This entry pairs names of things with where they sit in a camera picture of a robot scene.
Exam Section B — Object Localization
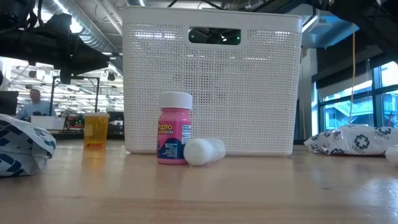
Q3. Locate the white perforated plastic basket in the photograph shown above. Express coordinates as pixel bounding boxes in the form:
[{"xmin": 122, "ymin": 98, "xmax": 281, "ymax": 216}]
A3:
[{"xmin": 120, "ymin": 5, "xmax": 304, "ymax": 157}]

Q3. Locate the orange pill bottle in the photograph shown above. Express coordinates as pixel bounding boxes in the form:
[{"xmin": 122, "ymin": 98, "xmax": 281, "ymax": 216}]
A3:
[{"xmin": 83, "ymin": 112, "xmax": 110, "ymax": 149}]

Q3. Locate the white blue-print medical packet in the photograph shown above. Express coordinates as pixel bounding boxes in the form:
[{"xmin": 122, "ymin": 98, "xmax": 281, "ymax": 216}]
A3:
[
  {"xmin": 303, "ymin": 124, "xmax": 398, "ymax": 156},
  {"xmin": 0, "ymin": 113, "xmax": 57, "ymax": 177}
]

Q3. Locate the black computer monitor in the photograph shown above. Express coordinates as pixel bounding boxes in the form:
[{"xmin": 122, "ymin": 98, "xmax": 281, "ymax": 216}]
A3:
[{"xmin": 0, "ymin": 90, "xmax": 19, "ymax": 116}]

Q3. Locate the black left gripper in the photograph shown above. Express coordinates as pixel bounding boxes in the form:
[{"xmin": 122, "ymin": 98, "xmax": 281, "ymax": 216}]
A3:
[{"xmin": 46, "ymin": 14, "xmax": 111, "ymax": 85}]

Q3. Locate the small white-capped vial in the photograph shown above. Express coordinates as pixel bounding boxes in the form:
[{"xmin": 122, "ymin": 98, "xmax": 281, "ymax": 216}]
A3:
[{"xmin": 156, "ymin": 91, "xmax": 193, "ymax": 166}]

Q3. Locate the person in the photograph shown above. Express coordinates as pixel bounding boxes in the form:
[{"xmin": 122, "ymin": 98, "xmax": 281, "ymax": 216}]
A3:
[{"xmin": 15, "ymin": 88, "xmax": 58, "ymax": 121}]

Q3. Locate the white box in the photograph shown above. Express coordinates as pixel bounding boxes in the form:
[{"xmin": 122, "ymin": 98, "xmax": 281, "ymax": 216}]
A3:
[{"xmin": 30, "ymin": 115, "xmax": 66, "ymax": 131}]

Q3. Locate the black metal stand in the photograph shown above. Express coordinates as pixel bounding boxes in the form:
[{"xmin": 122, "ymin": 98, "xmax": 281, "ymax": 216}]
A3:
[{"xmin": 49, "ymin": 75, "xmax": 101, "ymax": 113}]

